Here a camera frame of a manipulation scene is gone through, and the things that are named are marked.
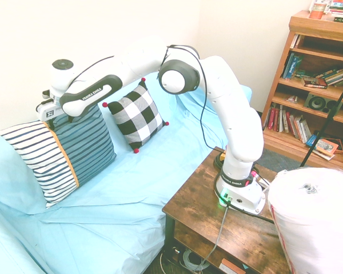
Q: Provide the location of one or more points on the rustic wooden side table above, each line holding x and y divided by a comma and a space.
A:
205, 205

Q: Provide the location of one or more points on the stack of books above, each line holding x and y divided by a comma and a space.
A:
341, 8

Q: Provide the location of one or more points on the leaning row of books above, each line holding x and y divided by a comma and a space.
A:
335, 76

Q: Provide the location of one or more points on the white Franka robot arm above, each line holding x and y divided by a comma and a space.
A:
237, 114

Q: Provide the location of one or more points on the black white checkered pillow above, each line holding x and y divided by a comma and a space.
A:
137, 114

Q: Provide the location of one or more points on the small blue book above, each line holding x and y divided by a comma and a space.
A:
312, 140

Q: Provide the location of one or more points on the black tripod stand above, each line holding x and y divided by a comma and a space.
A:
318, 134

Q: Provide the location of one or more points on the white books on shelf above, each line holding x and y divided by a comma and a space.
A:
295, 41

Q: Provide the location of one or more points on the navy and striped pillow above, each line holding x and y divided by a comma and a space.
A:
83, 148

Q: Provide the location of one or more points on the white plastic wrapped roll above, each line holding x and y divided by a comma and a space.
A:
317, 222

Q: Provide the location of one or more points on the blue Thailand book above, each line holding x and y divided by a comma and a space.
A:
293, 66

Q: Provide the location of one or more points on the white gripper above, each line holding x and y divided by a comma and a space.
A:
50, 112

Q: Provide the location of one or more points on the upright row of books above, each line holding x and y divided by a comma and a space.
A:
288, 122

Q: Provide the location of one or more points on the wooden bookshelf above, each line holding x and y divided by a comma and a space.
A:
326, 34

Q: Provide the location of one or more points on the light blue covered sofa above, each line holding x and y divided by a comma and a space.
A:
103, 205

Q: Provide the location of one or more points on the orange white cup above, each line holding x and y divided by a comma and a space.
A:
316, 12

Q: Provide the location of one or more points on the dark red flat book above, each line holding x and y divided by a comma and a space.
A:
314, 82

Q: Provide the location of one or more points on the orange white box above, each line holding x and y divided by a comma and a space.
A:
231, 264

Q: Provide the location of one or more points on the orange cover book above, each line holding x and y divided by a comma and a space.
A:
327, 146

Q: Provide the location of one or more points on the white power adapter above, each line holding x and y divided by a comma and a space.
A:
263, 183

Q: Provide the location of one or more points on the green black speaker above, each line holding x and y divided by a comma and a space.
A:
317, 102

